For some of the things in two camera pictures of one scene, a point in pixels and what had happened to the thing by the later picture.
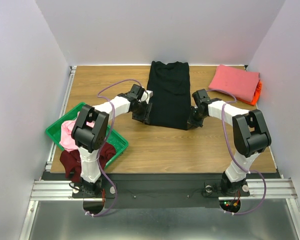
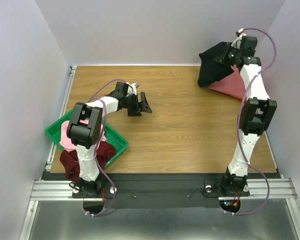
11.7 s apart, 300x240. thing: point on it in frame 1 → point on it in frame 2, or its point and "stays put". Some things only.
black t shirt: (170, 83) → (211, 70)
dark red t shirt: (71, 160) stays put
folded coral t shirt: (239, 82) stays put
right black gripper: (193, 121) → (223, 56)
